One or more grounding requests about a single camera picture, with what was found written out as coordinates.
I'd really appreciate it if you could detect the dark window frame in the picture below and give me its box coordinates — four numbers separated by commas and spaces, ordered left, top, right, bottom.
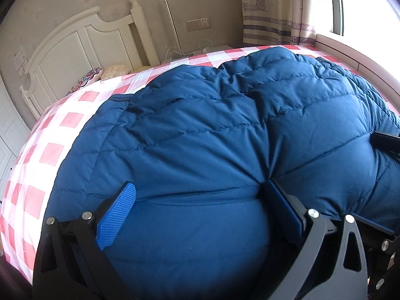
331, 0, 400, 36

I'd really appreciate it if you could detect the striped printed curtain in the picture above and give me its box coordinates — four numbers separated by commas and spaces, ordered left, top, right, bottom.
239, 0, 333, 47

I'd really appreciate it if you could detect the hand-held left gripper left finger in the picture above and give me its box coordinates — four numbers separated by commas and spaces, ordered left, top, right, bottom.
31, 181, 138, 300

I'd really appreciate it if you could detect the beige window ledge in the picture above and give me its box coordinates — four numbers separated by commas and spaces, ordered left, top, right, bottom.
315, 33, 400, 83

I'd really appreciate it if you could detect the floral pillow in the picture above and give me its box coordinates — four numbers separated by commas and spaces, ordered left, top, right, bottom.
67, 66, 103, 94

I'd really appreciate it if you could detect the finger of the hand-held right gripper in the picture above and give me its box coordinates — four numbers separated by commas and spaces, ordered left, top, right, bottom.
370, 131, 400, 153
354, 215, 400, 300

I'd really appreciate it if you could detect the metal rod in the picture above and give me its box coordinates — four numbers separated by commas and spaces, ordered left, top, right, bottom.
164, 0, 182, 54

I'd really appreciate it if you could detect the blue down jacket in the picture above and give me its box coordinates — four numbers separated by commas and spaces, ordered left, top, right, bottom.
48, 46, 400, 300

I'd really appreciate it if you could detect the white wooden headboard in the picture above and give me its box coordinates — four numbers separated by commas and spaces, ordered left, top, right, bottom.
20, 0, 160, 119

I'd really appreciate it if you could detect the white wardrobe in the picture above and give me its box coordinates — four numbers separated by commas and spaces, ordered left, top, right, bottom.
0, 72, 32, 201

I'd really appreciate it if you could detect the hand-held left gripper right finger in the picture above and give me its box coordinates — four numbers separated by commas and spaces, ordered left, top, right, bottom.
263, 179, 368, 300

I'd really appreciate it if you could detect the wall socket panel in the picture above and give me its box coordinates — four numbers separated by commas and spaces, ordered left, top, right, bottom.
186, 17, 211, 32

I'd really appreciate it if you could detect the white cable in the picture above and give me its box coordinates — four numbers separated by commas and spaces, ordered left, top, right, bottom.
162, 39, 213, 63

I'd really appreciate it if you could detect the red white checkered bed sheet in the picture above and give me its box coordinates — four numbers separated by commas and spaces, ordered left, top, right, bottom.
0, 45, 360, 285

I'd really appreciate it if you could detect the cream fluffy pillow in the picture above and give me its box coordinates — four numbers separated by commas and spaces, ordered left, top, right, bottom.
100, 64, 130, 80

